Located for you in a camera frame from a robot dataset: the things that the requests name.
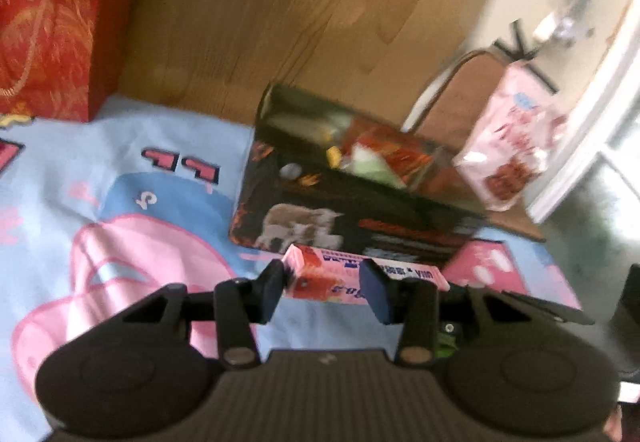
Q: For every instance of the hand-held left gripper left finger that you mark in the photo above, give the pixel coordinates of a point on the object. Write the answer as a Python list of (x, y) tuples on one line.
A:
[(271, 292)]

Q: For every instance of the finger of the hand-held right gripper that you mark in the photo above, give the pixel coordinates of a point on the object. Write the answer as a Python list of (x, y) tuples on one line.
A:
[(550, 309)]

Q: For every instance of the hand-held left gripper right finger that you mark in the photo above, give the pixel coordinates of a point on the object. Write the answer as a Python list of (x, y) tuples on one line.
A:
[(376, 292)]

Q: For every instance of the pink snack box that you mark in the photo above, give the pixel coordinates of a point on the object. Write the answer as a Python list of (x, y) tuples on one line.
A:
[(330, 279)]

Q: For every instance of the black cardboard box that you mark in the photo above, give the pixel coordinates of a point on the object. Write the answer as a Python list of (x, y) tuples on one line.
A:
[(320, 202)]

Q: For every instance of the pale green snack packet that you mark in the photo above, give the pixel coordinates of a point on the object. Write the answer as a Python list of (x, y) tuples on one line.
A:
[(372, 164)]

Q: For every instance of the red snack packet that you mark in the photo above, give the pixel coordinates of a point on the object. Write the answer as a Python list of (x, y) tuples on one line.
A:
[(400, 149)]

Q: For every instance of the blue cartoon printed blanket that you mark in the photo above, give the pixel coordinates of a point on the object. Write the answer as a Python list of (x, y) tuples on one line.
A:
[(125, 202)]

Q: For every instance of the pink snack bag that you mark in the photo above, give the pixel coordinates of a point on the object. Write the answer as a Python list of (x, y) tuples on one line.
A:
[(515, 137)]

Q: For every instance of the brown cushioned chair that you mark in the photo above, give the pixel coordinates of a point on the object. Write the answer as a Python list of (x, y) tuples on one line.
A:
[(465, 72)]

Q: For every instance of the black tape strip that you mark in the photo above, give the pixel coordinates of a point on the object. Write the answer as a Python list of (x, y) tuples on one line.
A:
[(525, 52)]

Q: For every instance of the wooden headboard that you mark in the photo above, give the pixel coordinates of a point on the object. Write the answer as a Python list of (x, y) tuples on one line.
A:
[(280, 7)]

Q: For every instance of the red gift bag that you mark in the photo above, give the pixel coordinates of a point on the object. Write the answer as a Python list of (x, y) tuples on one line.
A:
[(55, 47)]

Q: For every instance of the white door frame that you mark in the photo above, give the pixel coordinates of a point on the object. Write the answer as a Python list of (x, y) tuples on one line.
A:
[(595, 112)]

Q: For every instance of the white wall charger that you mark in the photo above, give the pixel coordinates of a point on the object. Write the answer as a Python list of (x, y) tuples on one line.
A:
[(552, 27)]

